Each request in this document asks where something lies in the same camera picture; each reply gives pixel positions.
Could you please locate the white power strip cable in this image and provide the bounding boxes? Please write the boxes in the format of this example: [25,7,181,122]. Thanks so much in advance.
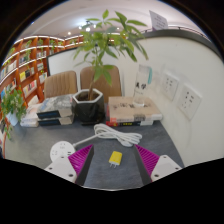
[72,122,144,150]

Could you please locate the white book with pink cover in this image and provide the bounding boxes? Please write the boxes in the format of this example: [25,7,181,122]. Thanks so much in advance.
[20,103,42,123]

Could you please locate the grey photo cover book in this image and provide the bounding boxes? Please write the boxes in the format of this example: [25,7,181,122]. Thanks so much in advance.
[36,94,75,120]

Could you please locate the yellow charger block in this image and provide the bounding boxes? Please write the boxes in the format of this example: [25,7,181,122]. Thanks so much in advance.
[108,150,124,169]

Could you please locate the large beige book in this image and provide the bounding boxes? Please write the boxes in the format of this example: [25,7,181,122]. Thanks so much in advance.
[107,96,164,124]

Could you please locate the red and black book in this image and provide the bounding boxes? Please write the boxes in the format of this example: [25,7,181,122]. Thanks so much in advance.
[105,113,155,128]

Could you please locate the orange wooden bookshelf unit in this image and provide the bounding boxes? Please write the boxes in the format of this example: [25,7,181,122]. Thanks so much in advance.
[0,34,85,158]

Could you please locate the thin white book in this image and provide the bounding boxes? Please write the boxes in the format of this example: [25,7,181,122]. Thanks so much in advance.
[19,118,40,129]

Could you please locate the leafy plant in white pot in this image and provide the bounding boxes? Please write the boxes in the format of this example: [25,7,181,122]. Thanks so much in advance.
[0,86,28,141]

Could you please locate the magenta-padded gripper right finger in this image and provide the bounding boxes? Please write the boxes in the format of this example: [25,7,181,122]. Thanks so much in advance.
[134,144,184,186]

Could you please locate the white wall socket plate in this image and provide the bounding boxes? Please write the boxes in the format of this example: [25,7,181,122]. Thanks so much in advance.
[161,71,180,102]
[177,84,203,122]

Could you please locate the white and purple placard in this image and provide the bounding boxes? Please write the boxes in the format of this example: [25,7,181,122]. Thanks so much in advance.
[148,9,170,32]

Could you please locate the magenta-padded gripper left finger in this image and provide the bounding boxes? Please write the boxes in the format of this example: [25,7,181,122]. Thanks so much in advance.
[43,144,95,187]

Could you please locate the recessed ceiling spotlights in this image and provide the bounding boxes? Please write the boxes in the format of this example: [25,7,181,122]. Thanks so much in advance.
[66,30,81,37]

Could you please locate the tall plant in black pot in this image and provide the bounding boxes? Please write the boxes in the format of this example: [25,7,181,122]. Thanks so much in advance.
[71,9,150,126]

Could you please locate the clear acrylic sign stand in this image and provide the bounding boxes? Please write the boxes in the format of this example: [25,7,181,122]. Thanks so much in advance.
[132,64,155,108]

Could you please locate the black chandelier with round bulbs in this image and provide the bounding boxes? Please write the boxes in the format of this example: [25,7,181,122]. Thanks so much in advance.
[78,19,97,33]

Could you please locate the dark thick book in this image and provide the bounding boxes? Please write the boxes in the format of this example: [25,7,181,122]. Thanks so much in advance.
[37,114,76,127]

